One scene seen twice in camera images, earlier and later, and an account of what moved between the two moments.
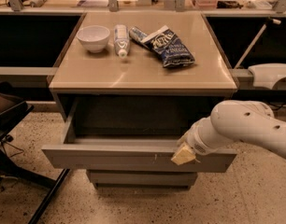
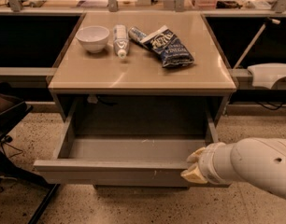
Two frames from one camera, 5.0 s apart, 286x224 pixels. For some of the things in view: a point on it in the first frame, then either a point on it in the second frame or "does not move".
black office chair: (9, 108) does not move
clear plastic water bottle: (121, 40) does not move
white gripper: (193, 143) to (207, 164)
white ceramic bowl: (93, 37) does not move
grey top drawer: (130, 134) to (121, 162)
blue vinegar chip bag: (172, 51) does not move
